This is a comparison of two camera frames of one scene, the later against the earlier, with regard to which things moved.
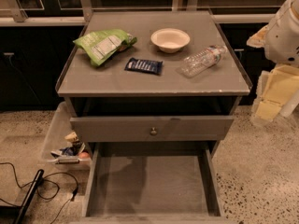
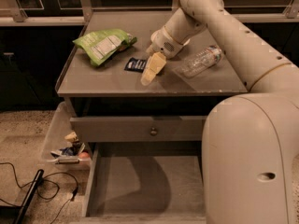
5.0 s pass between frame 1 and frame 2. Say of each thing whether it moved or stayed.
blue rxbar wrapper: stayed
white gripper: moved
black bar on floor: stayed
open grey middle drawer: stayed
